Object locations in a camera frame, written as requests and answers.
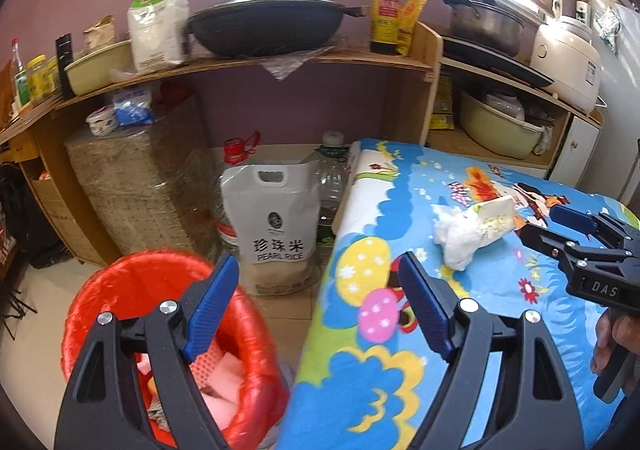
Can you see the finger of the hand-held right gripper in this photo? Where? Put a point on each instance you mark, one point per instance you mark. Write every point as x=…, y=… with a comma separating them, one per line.
x=550, y=242
x=572, y=217

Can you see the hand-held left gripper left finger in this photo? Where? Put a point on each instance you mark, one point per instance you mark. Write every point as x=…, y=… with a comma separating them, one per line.
x=210, y=310

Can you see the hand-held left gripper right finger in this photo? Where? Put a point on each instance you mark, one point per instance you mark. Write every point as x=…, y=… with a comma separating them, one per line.
x=425, y=307

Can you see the large white foam roll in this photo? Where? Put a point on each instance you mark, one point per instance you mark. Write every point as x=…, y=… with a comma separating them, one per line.
x=230, y=377

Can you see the white tissue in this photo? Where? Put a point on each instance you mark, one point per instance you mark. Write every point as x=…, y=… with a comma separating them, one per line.
x=455, y=237

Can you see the red trash bin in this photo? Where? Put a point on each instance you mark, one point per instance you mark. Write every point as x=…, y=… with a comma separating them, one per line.
x=130, y=280

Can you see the person's right hand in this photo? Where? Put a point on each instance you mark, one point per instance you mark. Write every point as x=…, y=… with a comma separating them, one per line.
x=630, y=332

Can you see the white cabinet door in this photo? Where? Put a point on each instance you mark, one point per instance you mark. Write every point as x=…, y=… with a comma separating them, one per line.
x=575, y=154

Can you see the grey cloth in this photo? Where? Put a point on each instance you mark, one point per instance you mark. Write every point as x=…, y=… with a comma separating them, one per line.
x=542, y=139

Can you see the silver refrigerator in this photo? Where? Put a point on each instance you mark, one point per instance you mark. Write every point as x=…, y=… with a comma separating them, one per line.
x=620, y=129

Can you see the white rice bag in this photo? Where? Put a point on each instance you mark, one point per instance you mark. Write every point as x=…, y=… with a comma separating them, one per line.
x=272, y=230

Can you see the green plastic basin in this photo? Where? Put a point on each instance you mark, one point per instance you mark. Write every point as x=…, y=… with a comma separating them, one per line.
x=500, y=139

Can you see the white lidded container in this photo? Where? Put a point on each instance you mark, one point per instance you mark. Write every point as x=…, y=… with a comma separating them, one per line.
x=502, y=107

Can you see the plastic wrapped woven box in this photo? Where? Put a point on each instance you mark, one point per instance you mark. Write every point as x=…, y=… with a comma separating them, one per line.
x=135, y=185

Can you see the white rice cooker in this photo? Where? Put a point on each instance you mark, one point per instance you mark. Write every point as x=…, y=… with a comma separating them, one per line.
x=565, y=64

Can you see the clear plastic water bottle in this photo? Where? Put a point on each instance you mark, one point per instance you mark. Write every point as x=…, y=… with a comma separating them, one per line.
x=331, y=185

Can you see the oil bottle with red cap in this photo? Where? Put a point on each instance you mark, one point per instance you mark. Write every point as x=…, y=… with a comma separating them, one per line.
x=237, y=149

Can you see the black induction cooker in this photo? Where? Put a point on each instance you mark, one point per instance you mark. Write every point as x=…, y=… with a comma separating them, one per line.
x=495, y=67

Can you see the cardboard box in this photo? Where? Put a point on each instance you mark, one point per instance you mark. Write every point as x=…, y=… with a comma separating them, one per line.
x=60, y=215

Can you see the white power strip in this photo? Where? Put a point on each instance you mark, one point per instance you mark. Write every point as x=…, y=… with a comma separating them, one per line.
x=581, y=10

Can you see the black bag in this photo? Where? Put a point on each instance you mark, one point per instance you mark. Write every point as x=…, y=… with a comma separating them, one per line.
x=25, y=215

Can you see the blue packet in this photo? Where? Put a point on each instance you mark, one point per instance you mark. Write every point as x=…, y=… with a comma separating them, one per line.
x=134, y=112

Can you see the steel pot with lid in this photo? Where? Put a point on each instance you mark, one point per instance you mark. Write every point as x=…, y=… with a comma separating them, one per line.
x=480, y=24

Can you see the small white bowl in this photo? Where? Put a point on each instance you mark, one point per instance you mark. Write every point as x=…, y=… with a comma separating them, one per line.
x=101, y=122

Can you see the yellow noodle packet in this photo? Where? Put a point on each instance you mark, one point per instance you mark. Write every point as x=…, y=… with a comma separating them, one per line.
x=412, y=19

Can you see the foil sheet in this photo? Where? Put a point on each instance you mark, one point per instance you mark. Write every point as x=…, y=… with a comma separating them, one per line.
x=285, y=65

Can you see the wooden shelf unit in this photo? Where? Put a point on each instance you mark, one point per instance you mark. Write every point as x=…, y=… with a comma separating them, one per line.
x=350, y=60

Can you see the cream plastic basin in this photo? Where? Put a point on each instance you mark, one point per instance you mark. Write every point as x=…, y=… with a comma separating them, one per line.
x=95, y=74

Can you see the dark soy sauce bottle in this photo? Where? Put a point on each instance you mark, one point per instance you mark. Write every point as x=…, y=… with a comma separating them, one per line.
x=386, y=19

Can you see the white powder bag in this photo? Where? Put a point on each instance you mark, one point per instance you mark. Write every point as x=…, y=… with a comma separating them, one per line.
x=155, y=34

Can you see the tall black box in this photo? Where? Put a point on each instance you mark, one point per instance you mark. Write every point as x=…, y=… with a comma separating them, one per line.
x=65, y=64

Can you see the yellow jar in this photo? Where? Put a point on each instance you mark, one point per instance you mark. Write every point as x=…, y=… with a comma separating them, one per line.
x=37, y=79

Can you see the black wok with lid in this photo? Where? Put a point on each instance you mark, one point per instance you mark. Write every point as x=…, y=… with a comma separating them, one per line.
x=265, y=27

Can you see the brown paper bag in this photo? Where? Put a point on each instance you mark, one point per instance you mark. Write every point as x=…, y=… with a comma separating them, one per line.
x=99, y=35

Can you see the clear bottle with red cap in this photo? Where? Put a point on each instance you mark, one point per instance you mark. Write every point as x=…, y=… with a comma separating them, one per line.
x=19, y=79

